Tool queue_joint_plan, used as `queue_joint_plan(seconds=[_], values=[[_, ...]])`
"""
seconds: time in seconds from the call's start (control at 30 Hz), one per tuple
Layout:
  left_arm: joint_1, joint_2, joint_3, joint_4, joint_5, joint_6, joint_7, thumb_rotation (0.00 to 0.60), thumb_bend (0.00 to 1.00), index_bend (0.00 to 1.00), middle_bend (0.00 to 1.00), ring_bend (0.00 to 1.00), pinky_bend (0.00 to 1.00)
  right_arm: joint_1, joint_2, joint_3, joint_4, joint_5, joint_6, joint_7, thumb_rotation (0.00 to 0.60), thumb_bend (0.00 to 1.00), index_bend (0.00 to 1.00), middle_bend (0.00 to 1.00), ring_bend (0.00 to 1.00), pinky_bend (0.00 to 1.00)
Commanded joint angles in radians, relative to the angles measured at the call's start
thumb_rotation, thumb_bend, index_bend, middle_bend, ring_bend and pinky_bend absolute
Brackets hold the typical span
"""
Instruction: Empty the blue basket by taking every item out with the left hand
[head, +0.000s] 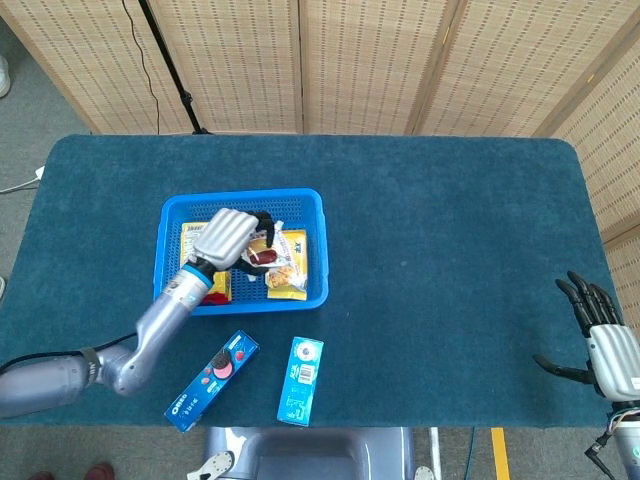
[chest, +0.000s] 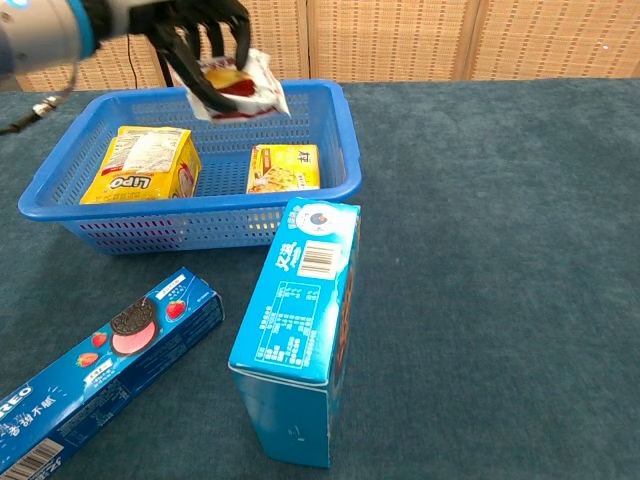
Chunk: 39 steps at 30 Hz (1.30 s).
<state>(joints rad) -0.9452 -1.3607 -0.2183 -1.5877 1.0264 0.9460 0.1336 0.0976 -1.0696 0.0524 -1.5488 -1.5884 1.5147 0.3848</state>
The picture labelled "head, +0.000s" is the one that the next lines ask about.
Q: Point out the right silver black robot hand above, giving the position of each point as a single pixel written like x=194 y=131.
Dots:
x=612 y=357

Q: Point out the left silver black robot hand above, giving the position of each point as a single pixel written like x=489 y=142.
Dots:
x=225 y=240

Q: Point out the yellow red snack bag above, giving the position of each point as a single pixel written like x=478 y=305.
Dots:
x=190 y=240

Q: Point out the white burger picture packet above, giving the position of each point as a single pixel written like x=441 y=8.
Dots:
x=261 y=255

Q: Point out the yellow cracker bag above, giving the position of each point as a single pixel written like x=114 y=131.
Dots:
x=294 y=245

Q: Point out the dark blue Oreo box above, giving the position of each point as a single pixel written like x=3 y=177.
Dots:
x=215 y=380

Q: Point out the light blue cookie box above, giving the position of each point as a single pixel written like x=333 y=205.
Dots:
x=300 y=385

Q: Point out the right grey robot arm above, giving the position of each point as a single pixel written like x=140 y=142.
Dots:
x=630 y=445

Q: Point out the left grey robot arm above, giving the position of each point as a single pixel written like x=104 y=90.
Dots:
x=155 y=330

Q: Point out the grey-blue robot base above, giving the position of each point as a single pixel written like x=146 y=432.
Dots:
x=310 y=455

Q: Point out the blue plastic perforated basket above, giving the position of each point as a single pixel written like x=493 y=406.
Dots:
x=250 y=307

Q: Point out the black tripod stand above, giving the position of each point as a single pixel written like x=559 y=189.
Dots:
x=175 y=75

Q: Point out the white power adapter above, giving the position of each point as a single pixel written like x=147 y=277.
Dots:
x=39 y=173

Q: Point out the teal table cloth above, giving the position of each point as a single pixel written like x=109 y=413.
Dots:
x=425 y=225

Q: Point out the white perforated foot plate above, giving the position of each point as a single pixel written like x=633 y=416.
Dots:
x=424 y=473
x=215 y=462

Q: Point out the bamboo folding screen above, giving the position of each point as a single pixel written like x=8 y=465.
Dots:
x=360 y=60

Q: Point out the red shoe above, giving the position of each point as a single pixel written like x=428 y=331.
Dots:
x=99 y=471
x=40 y=475

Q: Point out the white shoe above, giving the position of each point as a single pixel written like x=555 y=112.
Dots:
x=4 y=75

